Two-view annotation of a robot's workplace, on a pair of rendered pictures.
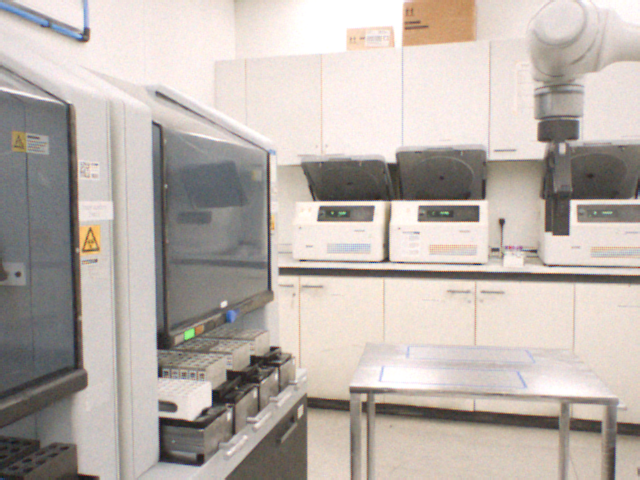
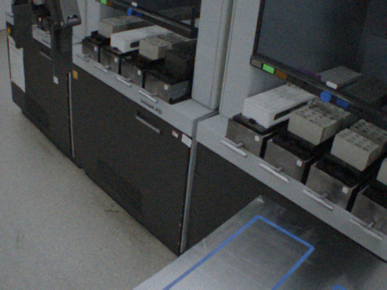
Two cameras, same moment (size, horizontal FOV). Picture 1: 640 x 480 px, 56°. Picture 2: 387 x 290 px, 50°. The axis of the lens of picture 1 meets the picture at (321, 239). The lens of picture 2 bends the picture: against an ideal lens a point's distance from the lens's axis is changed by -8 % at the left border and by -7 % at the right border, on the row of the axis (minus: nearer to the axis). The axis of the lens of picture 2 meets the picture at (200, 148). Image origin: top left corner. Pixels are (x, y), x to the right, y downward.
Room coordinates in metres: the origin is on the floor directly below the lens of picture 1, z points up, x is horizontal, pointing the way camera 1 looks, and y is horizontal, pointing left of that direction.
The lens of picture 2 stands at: (1.63, -0.85, 1.43)
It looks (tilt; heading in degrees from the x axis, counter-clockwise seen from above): 32 degrees down; 117
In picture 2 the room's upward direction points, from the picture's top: 7 degrees clockwise
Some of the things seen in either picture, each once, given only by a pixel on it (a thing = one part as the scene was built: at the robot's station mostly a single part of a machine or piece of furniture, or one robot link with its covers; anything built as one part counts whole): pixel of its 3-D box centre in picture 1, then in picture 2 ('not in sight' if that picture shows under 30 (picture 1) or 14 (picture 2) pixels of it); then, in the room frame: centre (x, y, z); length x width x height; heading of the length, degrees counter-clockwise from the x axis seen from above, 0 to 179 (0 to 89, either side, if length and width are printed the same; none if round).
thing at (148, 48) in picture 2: not in sight; (150, 50); (0.70, 0.44, 0.85); 0.12 x 0.02 x 0.06; 166
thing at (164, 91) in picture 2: not in sight; (220, 68); (0.91, 0.63, 0.78); 0.73 x 0.14 x 0.09; 75
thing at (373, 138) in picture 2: (206, 355); (365, 142); (1.56, 0.31, 0.85); 0.12 x 0.02 x 0.06; 165
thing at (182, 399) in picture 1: (139, 397); (283, 103); (1.26, 0.40, 0.83); 0.30 x 0.10 x 0.06; 75
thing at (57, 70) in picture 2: (552, 215); (61, 50); (1.20, -0.47, 1.22); 0.03 x 0.01 x 0.07; 75
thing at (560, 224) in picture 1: (561, 216); (23, 26); (1.07, -0.43, 1.22); 0.03 x 0.01 x 0.07; 75
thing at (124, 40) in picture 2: not in sight; (146, 38); (0.58, 0.58, 0.83); 0.30 x 0.10 x 0.06; 75
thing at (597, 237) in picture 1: (591, 202); not in sight; (3.43, -1.55, 1.25); 0.62 x 0.56 x 0.69; 164
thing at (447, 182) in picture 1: (441, 203); not in sight; (3.66, -0.73, 1.24); 0.62 x 0.56 x 0.69; 165
